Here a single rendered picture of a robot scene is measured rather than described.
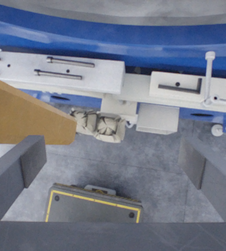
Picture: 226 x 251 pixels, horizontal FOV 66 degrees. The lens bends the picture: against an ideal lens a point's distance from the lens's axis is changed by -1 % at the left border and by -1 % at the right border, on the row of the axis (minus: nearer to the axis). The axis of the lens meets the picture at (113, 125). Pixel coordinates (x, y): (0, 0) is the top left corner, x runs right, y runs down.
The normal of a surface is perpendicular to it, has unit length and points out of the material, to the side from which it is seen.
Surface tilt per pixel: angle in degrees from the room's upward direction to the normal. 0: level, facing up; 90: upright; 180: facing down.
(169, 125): 0
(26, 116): 90
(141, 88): 0
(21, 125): 90
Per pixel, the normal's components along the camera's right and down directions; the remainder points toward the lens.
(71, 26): 0.08, -0.09
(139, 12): -0.18, -0.13
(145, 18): -0.15, 0.98
